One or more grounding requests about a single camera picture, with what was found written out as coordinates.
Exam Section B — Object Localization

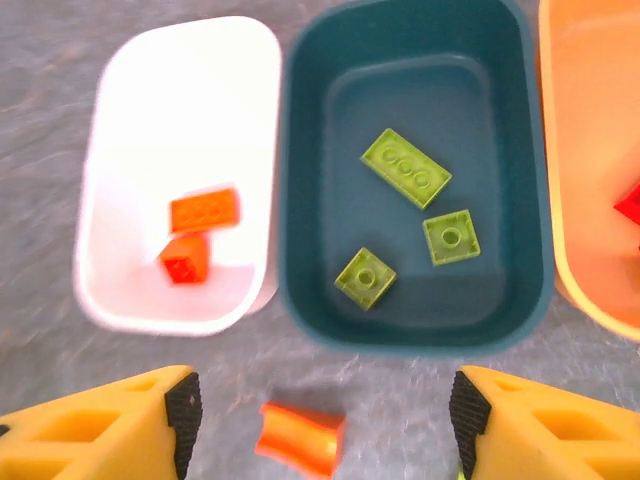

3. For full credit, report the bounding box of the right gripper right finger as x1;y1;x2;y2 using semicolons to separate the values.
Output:
448;364;640;480

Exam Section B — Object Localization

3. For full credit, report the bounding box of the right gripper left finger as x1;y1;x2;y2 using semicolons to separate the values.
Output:
0;364;204;480

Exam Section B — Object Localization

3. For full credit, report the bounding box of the square orange lego brick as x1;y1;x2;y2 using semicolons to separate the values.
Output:
158;233;211;286

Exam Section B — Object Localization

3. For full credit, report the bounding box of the orange arch lego piece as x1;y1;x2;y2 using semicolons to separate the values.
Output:
253;399;347;479

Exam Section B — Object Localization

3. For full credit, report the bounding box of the square green lego brick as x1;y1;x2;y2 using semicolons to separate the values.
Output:
333;246;398;312
422;208;482;268

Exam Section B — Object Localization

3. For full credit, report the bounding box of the red lego brick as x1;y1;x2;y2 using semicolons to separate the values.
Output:
613;183;640;226

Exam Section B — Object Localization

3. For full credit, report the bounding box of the long orange lego brick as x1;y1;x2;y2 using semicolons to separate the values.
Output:
168;187;242;235

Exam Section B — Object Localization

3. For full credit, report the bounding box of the long green lego brick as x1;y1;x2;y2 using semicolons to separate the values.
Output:
359;127;454;211

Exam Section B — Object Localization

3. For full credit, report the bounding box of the orange plastic container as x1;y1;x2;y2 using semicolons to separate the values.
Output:
537;0;640;344

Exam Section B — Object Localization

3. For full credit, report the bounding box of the white plastic container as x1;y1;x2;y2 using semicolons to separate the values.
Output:
73;14;284;337

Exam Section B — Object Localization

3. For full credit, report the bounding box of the dark teal plastic container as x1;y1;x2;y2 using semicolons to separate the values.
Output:
275;0;556;357

